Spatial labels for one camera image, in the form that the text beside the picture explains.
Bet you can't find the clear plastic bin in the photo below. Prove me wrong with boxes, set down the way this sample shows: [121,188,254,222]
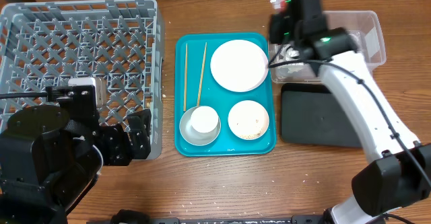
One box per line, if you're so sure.
[270,11,387,83]

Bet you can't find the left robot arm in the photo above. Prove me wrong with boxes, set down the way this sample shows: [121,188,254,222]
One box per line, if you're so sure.
[1,105,137,223]

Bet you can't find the red snack wrapper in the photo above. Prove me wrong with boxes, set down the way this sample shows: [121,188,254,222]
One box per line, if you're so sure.
[269,0,287,11]

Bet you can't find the cooked rice leftovers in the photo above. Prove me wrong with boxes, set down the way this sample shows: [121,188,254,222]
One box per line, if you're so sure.
[234,117,266,140]

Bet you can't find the large white round plate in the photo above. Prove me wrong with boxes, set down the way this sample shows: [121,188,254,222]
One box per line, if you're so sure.
[210,40,268,93]

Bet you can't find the black waste tray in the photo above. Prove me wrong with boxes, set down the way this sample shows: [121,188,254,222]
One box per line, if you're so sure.
[280,83,362,149]

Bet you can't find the wooden chopstick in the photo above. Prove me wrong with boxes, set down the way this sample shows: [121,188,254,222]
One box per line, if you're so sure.
[197,42,207,106]
[183,43,188,112]

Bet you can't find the left wooden chopstick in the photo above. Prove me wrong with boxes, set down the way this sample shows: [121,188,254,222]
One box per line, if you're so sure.
[183,43,188,112]

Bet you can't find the small white bowl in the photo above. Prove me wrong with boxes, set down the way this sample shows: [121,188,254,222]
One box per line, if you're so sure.
[228,100,269,140]

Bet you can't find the white paper napkin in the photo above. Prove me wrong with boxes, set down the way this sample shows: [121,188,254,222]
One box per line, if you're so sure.
[277,45,306,74]

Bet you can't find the white cup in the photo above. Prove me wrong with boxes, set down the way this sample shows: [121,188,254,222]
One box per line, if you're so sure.
[191,106,219,133]

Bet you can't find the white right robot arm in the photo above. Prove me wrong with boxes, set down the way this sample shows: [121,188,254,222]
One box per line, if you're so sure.
[269,11,430,223]

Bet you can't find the right wooden chopstick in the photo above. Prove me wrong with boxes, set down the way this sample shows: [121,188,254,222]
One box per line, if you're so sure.
[197,42,207,106]

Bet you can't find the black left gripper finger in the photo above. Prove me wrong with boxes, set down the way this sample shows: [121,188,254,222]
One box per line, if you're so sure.
[130,133,151,159]
[127,108,152,135]

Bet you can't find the grey metal bowl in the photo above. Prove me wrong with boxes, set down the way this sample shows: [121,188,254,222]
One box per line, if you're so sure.
[179,106,221,147]

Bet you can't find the grey dishwasher rack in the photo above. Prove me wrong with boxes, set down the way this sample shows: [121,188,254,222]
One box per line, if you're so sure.
[1,0,165,160]

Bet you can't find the teal plastic tray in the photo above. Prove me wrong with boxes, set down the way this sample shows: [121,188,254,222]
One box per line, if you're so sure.
[174,32,277,157]

